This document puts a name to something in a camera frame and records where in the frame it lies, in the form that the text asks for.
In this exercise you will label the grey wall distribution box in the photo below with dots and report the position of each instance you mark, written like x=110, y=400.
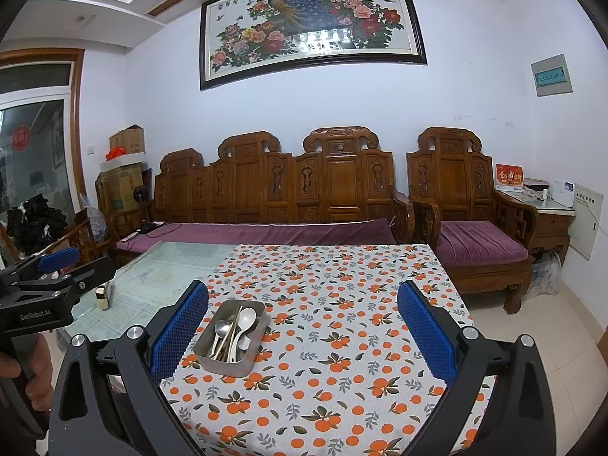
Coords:
x=551, y=76

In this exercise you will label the person's left hand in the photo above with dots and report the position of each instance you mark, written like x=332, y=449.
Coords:
x=42, y=380

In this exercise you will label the red gift box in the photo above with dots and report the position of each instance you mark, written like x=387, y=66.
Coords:
x=509, y=178

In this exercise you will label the carved wooden sofa bench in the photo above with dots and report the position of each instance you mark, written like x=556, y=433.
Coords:
x=285, y=185

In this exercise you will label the framed peacock flower painting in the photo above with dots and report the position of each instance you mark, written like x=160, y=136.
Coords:
x=313, y=23

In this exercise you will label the wooden side table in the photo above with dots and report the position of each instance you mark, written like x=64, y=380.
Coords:
x=551, y=228

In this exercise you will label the metal spoon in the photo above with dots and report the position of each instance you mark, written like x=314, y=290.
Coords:
x=222, y=328

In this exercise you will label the square purple seat cushion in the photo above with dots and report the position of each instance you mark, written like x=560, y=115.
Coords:
x=479, y=244

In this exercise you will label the wooden chopstick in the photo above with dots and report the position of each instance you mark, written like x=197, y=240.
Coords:
x=228, y=342
x=233, y=327

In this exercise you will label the black power strip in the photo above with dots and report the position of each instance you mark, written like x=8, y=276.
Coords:
x=151, y=228

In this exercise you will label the white desk device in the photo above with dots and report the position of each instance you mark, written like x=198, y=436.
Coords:
x=564, y=192

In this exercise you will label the red crumpled item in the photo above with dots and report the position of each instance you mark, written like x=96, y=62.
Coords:
x=116, y=154

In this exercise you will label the rectangular metal tray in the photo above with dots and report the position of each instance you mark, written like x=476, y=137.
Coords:
x=209, y=361

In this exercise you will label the cream wall electrical panel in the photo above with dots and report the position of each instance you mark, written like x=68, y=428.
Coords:
x=582, y=228

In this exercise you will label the small cardboard box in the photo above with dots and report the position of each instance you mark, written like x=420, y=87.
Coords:
x=127, y=140

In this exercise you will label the white flat box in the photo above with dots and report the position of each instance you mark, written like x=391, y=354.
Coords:
x=121, y=160

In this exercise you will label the wooden side chair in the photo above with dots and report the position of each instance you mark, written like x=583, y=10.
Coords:
x=90, y=247

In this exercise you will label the clear plastic bag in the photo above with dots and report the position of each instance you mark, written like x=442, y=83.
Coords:
x=544, y=273

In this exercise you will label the white plastic spoon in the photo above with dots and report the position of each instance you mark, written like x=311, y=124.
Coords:
x=243, y=342
x=247, y=317

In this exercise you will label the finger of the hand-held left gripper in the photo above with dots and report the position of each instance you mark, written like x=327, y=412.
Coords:
x=90, y=273
x=57, y=259

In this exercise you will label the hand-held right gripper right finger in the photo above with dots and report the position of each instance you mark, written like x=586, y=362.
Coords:
x=425, y=330

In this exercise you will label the carved wooden armchair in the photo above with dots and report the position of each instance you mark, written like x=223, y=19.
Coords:
x=451, y=175

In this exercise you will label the orange print tablecloth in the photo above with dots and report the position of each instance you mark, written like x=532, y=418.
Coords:
x=342, y=304

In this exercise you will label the small black fan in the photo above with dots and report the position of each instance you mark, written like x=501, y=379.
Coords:
x=140, y=194

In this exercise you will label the wooden door frame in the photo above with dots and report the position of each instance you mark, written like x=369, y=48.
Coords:
x=76, y=152

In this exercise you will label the long purple seat cushion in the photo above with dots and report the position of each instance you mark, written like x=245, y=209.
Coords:
x=256, y=235

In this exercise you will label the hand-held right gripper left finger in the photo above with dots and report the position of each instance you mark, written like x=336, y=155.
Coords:
x=180, y=327

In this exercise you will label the red round paper decoration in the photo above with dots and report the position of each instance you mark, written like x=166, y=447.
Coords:
x=20, y=137

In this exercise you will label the pile of black clothes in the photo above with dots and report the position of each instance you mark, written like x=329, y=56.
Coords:
x=38, y=221

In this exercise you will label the large cardboard box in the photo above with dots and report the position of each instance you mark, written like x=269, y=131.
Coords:
x=121, y=194

